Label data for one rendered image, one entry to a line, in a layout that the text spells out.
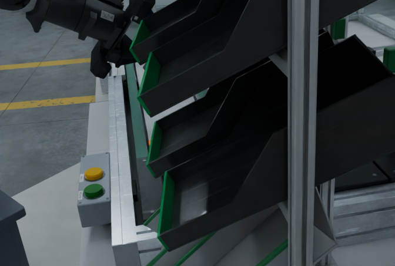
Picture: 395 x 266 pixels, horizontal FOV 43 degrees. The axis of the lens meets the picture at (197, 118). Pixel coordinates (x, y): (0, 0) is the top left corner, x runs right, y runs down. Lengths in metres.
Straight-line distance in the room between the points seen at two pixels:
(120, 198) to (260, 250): 0.48
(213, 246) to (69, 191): 0.67
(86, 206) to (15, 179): 2.16
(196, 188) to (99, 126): 1.02
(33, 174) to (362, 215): 2.45
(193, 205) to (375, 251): 0.55
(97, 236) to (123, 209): 0.13
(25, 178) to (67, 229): 2.02
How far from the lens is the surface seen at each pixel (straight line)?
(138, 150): 1.25
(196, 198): 0.60
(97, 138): 1.54
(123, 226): 0.99
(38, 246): 1.16
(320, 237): 0.55
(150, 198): 1.03
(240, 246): 0.70
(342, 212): 1.02
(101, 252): 1.10
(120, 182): 1.13
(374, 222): 1.07
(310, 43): 0.42
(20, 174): 3.25
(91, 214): 1.08
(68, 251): 1.12
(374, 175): 1.09
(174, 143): 0.72
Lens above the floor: 1.55
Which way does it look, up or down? 26 degrees down
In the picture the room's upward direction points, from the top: 5 degrees counter-clockwise
